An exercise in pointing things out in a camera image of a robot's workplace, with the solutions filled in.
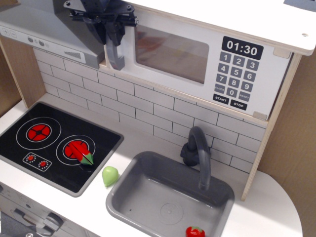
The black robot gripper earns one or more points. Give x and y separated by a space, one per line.
114 13

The grey microwave door handle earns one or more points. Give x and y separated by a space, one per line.
117 62

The white toy microwave door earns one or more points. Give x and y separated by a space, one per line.
205 62

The white wooden microwave cabinet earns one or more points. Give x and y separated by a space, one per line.
289 24

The grey toy range hood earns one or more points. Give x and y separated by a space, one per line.
46 25

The red toy chili pepper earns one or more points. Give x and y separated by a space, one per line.
81 153

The black toy stove top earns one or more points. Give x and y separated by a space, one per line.
37 143

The green toy pear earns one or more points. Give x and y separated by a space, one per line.
110 175

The dark grey toy faucet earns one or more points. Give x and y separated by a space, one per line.
196 151

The grey toy sink basin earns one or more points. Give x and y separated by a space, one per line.
161 197

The red toy strawberry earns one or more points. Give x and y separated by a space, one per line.
193 231

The grey toy oven handle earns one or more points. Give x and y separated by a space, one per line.
46 227

